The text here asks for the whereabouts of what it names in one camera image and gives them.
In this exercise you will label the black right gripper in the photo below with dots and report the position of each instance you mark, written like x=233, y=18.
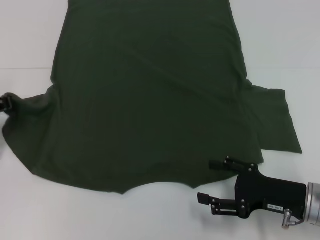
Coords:
x=267, y=192

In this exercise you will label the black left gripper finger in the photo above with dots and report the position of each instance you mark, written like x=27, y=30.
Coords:
x=4, y=103

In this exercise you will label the dark green t-shirt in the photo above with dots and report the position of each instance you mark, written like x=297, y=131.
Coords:
x=150, y=100

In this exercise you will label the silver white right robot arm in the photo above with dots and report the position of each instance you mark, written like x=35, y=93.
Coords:
x=313, y=202

